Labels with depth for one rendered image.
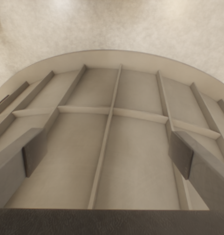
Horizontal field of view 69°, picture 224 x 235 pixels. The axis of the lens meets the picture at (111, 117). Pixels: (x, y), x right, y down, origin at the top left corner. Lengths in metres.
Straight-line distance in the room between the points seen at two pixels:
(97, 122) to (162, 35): 0.53
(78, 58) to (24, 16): 0.30
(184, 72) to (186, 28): 0.19
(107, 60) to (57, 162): 0.59
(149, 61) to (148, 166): 0.56
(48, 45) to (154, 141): 0.73
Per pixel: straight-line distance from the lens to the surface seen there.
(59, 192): 0.40
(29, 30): 1.00
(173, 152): 0.16
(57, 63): 0.96
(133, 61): 0.86
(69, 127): 0.53
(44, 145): 0.17
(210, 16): 0.89
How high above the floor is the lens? 0.83
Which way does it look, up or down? 50 degrees down
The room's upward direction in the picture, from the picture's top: 169 degrees counter-clockwise
